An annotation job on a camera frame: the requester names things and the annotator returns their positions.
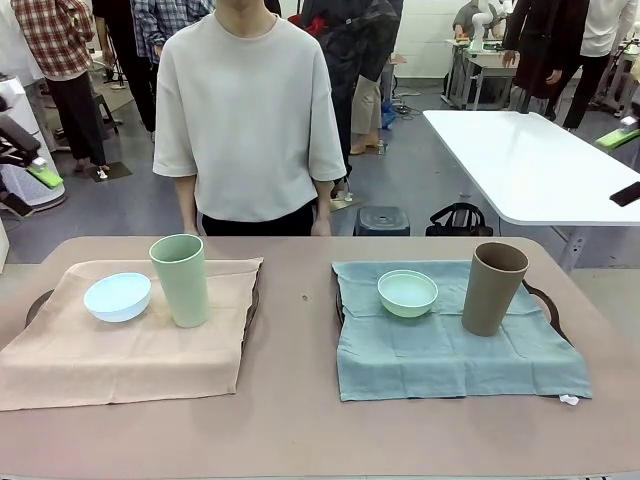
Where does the mint green bowl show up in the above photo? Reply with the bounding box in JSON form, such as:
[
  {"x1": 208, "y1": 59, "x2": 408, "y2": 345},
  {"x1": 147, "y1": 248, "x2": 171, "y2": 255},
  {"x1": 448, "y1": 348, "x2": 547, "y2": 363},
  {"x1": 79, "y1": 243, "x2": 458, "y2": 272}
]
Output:
[{"x1": 377, "y1": 269, "x2": 440, "y2": 319}]

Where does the bystander in dark jacket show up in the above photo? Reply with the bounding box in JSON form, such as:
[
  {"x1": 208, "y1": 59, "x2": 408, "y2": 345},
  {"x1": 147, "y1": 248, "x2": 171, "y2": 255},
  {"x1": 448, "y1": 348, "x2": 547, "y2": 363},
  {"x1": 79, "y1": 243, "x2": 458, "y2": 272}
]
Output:
[{"x1": 299, "y1": 0, "x2": 404, "y2": 201}]

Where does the person in white shirt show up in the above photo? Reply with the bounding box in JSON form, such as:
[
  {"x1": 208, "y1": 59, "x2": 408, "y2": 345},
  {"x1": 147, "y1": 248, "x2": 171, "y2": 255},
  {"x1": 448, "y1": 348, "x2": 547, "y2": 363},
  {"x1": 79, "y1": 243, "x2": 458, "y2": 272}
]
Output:
[{"x1": 152, "y1": 0, "x2": 348, "y2": 237}]

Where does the tall green cup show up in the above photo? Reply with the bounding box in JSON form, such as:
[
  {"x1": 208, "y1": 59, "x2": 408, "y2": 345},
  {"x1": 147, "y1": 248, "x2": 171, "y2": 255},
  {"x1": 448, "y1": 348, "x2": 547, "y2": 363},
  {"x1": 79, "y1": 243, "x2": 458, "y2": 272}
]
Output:
[{"x1": 148, "y1": 233, "x2": 205, "y2": 330}]

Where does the dark blue plastic stool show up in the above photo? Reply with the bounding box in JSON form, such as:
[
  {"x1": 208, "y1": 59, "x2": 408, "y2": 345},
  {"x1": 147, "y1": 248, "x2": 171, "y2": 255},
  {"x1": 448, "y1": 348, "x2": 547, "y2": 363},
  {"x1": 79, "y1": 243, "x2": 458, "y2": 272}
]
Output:
[{"x1": 353, "y1": 204, "x2": 412, "y2": 237}]

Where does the grey floor plate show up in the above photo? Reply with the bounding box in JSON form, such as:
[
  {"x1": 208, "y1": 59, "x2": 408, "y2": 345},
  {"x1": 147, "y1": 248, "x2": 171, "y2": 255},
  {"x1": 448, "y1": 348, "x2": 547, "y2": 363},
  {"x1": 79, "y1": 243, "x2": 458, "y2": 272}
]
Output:
[{"x1": 87, "y1": 162, "x2": 134, "y2": 181}]

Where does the black step stool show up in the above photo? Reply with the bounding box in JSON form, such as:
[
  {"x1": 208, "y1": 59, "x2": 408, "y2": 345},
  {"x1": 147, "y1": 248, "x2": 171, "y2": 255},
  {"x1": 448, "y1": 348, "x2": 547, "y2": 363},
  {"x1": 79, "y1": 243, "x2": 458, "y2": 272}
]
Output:
[{"x1": 91, "y1": 92, "x2": 120, "y2": 136}]

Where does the blue cloth mat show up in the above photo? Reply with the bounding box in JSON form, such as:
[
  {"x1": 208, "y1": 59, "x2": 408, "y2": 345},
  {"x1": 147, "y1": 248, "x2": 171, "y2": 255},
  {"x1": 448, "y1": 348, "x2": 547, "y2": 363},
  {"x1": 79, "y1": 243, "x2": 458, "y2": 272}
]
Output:
[{"x1": 331, "y1": 259, "x2": 594, "y2": 404}]

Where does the beige cloth mat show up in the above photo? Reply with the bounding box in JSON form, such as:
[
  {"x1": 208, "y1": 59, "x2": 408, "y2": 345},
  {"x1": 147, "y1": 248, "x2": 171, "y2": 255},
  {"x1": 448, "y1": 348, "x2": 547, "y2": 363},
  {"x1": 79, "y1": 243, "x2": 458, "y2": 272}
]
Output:
[{"x1": 0, "y1": 257, "x2": 265, "y2": 412}]

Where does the white air purifier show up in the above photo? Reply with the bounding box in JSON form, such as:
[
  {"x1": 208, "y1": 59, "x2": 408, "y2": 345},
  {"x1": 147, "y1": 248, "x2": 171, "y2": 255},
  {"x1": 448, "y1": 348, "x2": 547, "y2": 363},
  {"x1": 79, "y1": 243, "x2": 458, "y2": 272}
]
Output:
[{"x1": 0, "y1": 73, "x2": 68, "y2": 210}]

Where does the light blue bowl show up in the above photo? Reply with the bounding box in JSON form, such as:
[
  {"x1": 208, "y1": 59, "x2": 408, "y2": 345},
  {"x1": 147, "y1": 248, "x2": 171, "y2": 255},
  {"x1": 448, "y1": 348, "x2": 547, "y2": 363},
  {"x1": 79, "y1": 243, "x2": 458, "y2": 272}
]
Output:
[{"x1": 83, "y1": 272, "x2": 153, "y2": 324}]

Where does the bystander in black coat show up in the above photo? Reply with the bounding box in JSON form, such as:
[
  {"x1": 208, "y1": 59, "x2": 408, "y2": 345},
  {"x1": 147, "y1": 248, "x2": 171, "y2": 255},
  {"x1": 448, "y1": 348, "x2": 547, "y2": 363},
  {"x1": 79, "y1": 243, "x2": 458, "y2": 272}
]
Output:
[{"x1": 502, "y1": 0, "x2": 591, "y2": 114}]

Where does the dark brown serving tray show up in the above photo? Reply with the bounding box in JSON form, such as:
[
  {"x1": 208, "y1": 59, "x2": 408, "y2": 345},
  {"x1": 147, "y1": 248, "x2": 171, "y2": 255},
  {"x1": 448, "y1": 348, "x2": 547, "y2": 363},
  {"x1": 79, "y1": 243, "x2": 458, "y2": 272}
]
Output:
[
  {"x1": 24, "y1": 279, "x2": 262, "y2": 351},
  {"x1": 334, "y1": 278, "x2": 575, "y2": 401}
]

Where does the grey background desk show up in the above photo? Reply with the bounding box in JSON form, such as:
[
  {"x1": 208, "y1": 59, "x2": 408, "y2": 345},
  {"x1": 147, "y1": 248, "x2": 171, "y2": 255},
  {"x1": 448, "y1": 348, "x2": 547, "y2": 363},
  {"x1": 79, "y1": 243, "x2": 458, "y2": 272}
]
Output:
[{"x1": 442, "y1": 38, "x2": 521, "y2": 110}]

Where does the bystander in white top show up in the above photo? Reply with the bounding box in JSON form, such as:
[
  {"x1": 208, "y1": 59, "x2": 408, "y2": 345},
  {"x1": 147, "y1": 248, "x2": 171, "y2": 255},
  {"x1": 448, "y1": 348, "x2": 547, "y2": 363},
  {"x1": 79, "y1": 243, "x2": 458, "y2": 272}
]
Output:
[{"x1": 562, "y1": 0, "x2": 626, "y2": 130}]

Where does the bystander in black trousers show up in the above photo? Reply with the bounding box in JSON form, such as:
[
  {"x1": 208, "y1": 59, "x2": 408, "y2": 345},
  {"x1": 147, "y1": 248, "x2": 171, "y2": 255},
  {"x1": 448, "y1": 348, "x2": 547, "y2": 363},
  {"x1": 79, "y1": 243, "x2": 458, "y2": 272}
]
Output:
[{"x1": 92, "y1": 0, "x2": 157, "y2": 135}]

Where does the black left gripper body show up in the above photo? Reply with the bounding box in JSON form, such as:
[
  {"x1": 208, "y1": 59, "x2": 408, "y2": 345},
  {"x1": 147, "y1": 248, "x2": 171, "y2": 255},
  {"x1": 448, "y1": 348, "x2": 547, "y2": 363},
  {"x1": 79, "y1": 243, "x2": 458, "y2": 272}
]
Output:
[{"x1": 0, "y1": 114, "x2": 42, "y2": 167}]

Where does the black bag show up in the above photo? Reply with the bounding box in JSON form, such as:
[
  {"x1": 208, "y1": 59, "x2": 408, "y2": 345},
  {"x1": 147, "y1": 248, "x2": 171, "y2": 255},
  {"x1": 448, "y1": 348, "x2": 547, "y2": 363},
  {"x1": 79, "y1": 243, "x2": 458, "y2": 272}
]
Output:
[{"x1": 424, "y1": 202, "x2": 495, "y2": 237}]

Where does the bystander in tan trousers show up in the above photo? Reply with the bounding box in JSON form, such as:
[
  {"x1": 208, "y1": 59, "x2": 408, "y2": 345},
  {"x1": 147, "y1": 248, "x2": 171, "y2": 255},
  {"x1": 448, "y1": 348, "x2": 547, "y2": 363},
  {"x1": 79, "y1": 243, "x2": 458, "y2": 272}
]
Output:
[{"x1": 349, "y1": 49, "x2": 396, "y2": 156}]

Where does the white side table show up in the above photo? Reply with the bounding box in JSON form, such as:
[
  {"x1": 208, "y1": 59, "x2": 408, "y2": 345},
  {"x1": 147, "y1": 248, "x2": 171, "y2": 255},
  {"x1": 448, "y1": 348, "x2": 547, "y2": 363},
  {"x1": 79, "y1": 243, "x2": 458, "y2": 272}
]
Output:
[{"x1": 422, "y1": 109, "x2": 640, "y2": 274}]

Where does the person's left forearm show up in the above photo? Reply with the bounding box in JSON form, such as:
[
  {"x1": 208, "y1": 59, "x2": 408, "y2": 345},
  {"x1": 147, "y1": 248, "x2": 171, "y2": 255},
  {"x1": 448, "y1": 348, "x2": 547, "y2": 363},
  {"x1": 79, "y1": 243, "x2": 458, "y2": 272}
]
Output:
[{"x1": 310, "y1": 177, "x2": 335, "y2": 237}]

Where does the bystander in blue plaid shirt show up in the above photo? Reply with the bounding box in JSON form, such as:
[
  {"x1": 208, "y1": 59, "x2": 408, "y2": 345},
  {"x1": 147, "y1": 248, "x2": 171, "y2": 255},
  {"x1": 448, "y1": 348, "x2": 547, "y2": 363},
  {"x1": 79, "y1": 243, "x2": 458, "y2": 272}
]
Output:
[{"x1": 130, "y1": 0, "x2": 214, "y2": 56}]

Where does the tall brown cup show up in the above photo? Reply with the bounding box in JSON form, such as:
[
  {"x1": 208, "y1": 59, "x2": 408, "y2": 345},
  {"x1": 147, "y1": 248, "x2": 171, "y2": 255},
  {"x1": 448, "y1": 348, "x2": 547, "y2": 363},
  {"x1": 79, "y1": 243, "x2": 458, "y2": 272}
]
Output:
[{"x1": 460, "y1": 242, "x2": 530, "y2": 336}]

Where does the bystander in red plaid shirt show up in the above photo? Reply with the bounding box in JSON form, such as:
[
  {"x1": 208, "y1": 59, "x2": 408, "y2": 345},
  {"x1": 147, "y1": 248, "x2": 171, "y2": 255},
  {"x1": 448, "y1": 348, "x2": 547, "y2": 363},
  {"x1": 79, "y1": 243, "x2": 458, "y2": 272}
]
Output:
[{"x1": 9, "y1": 0, "x2": 109, "y2": 174}]

